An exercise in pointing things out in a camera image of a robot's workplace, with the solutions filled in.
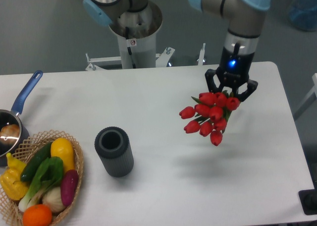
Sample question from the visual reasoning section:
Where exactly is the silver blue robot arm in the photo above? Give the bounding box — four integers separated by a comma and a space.
83, 0, 271, 101

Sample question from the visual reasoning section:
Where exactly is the black box at table edge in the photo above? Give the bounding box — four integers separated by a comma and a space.
298, 189, 317, 215

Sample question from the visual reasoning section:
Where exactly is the blue handled saucepan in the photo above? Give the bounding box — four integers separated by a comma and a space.
0, 70, 43, 167

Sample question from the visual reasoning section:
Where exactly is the yellow squash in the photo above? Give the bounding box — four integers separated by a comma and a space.
51, 138, 75, 174

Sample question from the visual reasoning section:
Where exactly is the beige garlic bulb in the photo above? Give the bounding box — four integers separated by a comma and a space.
42, 186, 66, 214

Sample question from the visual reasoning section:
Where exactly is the white metal frame right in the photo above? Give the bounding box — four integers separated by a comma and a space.
293, 73, 317, 121

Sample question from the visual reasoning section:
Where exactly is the purple eggplant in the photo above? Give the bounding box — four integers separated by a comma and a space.
60, 169, 79, 207

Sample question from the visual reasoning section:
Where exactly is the green bok choy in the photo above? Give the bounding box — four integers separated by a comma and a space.
18, 157, 63, 212

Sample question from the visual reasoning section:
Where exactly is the blue translucent container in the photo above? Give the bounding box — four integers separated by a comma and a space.
288, 0, 317, 32

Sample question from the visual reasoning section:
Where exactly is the brown bread roll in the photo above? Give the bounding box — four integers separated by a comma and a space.
0, 124, 20, 146

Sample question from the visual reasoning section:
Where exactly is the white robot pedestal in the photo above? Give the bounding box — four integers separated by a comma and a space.
83, 0, 175, 69

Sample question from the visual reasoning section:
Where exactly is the yellow bell pepper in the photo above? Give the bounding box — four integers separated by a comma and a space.
0, 153, 29, 201

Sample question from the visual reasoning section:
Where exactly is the woven wicker basket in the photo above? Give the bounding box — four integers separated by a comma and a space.
0, 130, 84, 226

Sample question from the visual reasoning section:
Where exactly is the red tulip bouquet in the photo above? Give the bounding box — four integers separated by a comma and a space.
179, 91, 241, 146

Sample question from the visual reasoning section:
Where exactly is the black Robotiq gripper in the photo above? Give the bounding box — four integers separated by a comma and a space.
205, 48, 258, 102

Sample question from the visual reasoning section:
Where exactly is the orange fruit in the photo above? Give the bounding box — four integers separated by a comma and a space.
22, 204, 53, 226

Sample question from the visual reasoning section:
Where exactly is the green cucumber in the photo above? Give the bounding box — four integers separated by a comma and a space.
20, 142, 52, 182

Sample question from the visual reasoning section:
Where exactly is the dark grey ribbed vase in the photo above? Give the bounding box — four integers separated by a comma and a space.
94, 126, 134, 177

